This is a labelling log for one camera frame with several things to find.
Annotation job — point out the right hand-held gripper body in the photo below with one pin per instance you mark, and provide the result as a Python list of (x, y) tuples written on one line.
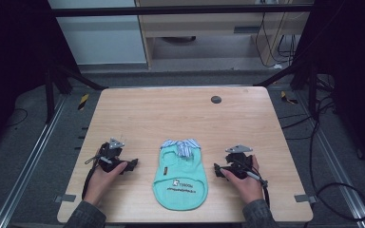
[(239, 160)]

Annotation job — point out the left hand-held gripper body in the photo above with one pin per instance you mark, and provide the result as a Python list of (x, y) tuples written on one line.
[(110, 155)]

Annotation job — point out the teal pet shirt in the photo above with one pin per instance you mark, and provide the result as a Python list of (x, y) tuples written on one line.
[(180, 185)]

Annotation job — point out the person's left hand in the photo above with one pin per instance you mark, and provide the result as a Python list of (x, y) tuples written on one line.
[(100, 183)]

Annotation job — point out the person's right hand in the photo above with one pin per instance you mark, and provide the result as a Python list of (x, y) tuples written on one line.
[(248, 188)]

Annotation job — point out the yellow black striped tape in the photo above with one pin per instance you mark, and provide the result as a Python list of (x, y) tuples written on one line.
[(83, 101), (287, 98)]

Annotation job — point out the white cabinet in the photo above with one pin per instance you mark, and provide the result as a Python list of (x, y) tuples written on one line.
[(101, 38)]

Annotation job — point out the black curtain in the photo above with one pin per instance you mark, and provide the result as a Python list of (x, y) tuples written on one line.
[(12, 63), (351, 63)]

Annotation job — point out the grey metal table bracket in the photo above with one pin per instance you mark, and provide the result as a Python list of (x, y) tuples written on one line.
[(304, 199), (65, 198)]

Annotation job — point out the aluminium floor rail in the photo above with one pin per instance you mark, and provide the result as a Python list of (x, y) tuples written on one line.
[(28, 161), (336, 158)]

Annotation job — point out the black metal frame stand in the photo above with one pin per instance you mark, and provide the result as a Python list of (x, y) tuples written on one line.
[(50, 95), (312, 88)]

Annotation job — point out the black horizontal frame bar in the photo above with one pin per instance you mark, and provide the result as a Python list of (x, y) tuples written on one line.
[(177, 10)]

